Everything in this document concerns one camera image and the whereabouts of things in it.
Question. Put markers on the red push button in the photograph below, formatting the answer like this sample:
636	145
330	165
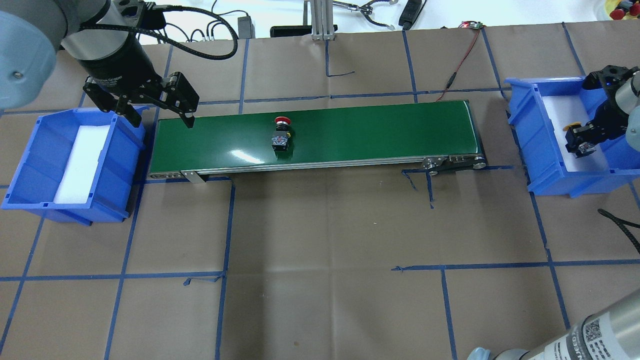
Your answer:
281	137

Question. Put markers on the white foam pad right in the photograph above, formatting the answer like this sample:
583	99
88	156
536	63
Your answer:
563	110

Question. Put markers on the blue plastic bin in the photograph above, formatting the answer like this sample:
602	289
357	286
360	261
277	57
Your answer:
541	155
39	171

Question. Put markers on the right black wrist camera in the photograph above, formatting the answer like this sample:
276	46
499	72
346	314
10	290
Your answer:
611	77

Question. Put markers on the yellow tray of buttons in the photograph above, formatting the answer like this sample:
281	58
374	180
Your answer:
617	10

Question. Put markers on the black power adapter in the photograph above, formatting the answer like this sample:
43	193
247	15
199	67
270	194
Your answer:
245	27

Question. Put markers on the yellow push button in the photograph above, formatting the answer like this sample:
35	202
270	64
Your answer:
578	139

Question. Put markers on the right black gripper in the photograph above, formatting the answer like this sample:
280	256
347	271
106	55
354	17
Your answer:
603	118

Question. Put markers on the right blue plastic bin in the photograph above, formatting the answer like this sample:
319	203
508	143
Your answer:
541	155

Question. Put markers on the left blue plastic bin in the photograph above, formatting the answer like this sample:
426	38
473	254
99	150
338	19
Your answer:
39	171

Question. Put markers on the small red circuit board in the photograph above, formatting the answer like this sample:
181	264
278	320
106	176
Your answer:
471	24

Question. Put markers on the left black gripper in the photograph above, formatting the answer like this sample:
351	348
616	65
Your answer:
119	64

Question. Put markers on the green conveyor belt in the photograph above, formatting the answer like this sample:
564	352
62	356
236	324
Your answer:
441	136

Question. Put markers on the aluminium frame post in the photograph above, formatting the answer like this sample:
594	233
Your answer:
319	15

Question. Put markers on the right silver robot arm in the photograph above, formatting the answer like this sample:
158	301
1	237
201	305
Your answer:
627	98

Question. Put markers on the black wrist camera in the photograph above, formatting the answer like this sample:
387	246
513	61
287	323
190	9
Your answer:
141	14
611	77

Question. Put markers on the white foam pad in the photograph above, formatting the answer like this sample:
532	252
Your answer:
563	110
82	164

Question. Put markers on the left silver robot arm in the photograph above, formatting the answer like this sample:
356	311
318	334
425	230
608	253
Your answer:
95	33

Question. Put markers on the white foam pad left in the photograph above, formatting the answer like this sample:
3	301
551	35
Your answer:
82	164

